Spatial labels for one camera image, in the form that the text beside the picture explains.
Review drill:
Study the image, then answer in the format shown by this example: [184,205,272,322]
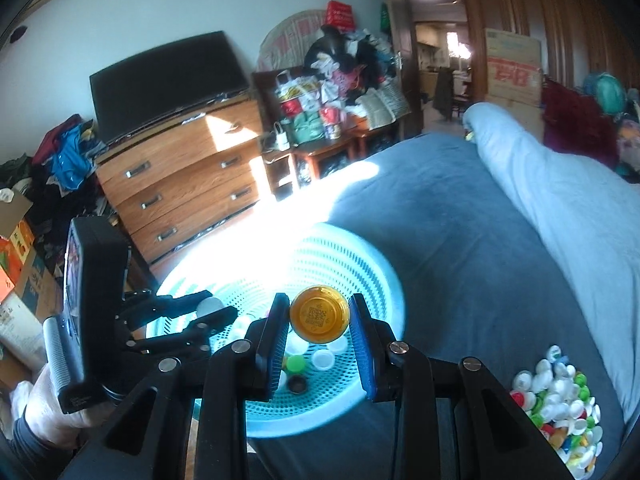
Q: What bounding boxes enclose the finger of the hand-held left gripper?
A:
[127,306,238,358]
[122,290,216,331]

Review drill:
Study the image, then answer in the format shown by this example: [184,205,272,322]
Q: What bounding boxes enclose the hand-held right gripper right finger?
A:
[348,292,576,480]

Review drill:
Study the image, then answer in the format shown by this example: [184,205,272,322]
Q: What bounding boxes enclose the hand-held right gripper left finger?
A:
[57,292,292,480]

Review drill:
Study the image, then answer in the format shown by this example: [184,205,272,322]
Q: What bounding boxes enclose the orange bottle cap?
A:
[290,285,349,345]

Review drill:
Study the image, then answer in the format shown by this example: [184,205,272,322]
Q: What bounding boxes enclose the turquoise plastic basket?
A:
[147,222,407,437]

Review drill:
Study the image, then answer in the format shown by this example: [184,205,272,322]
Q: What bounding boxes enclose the pile of plastic bottle caps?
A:
[510,345,604,479]

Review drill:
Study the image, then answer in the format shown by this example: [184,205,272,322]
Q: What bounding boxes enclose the person's left forearm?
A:
[0,410,76,480]

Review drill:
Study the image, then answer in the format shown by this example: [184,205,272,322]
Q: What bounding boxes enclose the person's left hand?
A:
[10,362,123,447]

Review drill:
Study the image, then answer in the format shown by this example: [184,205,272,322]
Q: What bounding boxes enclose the printed cardboard boxes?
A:
[0,187,66,392]

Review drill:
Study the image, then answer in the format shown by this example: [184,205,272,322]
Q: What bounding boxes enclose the dark blue bed blanket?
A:
[247,132,632,480]

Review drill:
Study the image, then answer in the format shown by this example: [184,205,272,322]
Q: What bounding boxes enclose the wooden drawer dresser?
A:
[95,97,277,267]

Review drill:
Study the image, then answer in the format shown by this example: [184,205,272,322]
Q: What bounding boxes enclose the heap of colourful clothes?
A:
[0,115,121,286]

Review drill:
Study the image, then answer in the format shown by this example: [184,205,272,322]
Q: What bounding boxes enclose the reddish wooden side table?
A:
[252,70,401,202]

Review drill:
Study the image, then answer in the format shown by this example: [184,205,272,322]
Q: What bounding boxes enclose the black flat television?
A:
[90,30,251,147]

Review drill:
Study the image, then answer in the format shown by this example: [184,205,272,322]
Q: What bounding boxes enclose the light blue duvet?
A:
[462,102,640,423]

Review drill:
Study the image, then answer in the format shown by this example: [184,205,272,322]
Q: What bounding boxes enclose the clutter heap of bags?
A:
[272,25,416,146]

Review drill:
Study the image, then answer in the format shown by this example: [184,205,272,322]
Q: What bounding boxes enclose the round floral board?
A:
[257,9,331,73]

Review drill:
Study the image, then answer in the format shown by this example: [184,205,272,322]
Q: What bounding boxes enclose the dark red fuzzy blanket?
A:
[542,77,621,170]

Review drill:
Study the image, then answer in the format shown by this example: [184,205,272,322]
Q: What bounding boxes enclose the cardboard box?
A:
[482,27,546,141]

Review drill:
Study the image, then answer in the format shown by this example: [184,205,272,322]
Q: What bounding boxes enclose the dark wooden door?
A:
[377,0,426,136]

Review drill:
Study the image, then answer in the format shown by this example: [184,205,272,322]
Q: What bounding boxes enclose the red paper bag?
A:
[326,0,356,31]

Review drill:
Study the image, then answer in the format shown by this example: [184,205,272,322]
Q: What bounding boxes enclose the teal plastic bag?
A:
[582,72,627,117]

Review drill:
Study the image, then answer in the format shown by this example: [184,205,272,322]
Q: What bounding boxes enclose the wooden wardrobe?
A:
[455,0,640,126]

